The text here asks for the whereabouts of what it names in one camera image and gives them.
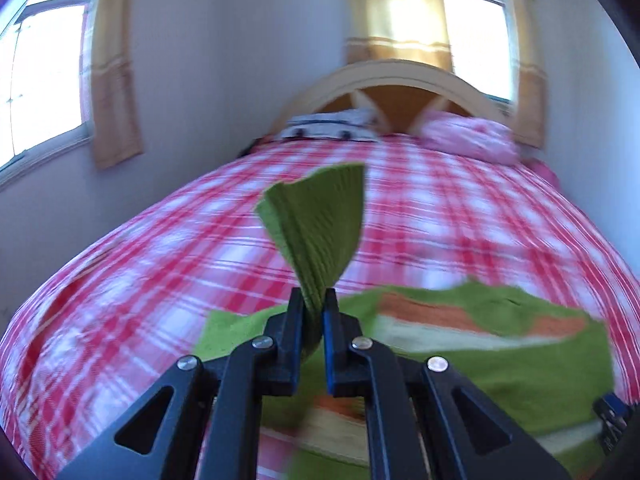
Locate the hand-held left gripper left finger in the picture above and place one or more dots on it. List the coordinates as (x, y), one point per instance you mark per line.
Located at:
(298, 330)

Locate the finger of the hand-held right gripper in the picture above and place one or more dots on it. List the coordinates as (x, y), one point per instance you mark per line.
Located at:
(612, 405)

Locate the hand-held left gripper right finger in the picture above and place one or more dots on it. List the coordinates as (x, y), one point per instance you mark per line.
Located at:
(329, 335)

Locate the green striped sweater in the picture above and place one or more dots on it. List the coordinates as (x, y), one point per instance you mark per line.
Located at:
(310, 220)

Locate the red plaid blanket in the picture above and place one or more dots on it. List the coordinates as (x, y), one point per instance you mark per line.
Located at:
(150, 260)

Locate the white patterned pillow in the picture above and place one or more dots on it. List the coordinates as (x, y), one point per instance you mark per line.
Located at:
(325, 125)

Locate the light pink pillow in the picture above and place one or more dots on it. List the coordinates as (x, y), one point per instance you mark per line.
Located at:
(465, 135)

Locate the bright pink cushion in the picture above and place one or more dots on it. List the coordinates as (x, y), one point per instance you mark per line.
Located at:
(542, 171)

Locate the cream wooden headboard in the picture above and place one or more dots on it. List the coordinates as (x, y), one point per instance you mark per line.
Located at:
(380, 72)

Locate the yellow curtain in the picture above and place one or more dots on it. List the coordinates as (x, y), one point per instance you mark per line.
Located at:
(530, 85)
(395, 10)
(115, 85)

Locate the window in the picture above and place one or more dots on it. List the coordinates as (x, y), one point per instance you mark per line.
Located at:
(475, 35)
(45, 75)

